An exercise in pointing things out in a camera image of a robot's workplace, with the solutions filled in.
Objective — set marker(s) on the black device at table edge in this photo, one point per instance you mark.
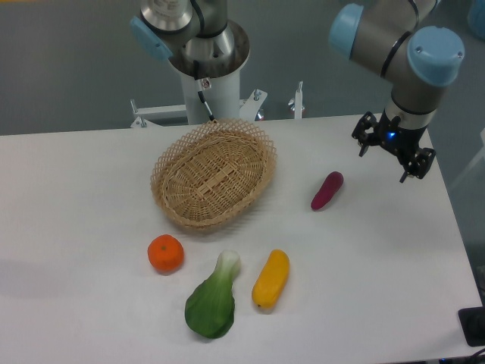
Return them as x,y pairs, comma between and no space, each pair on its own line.
472,323

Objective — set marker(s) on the woven wicker basket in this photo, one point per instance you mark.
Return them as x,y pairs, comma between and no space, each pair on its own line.
213,173

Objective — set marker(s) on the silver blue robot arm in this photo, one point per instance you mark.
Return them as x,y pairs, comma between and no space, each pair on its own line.
208,50

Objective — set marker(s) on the purple sweet potato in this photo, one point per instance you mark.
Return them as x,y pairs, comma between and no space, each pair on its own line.
329,188

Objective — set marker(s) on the orange tangerine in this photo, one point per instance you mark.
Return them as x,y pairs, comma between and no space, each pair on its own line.
165,254

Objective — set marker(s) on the blue object top right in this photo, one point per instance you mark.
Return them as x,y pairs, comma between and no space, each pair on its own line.
476,18

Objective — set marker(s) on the green bok choy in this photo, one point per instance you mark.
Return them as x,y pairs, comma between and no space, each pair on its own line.
209,310

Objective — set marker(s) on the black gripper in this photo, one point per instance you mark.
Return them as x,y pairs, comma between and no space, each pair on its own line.
399,133

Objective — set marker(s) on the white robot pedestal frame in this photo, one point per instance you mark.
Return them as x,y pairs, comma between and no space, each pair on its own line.
205,99

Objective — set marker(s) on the yellow mango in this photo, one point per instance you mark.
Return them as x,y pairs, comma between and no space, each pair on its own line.
271,280

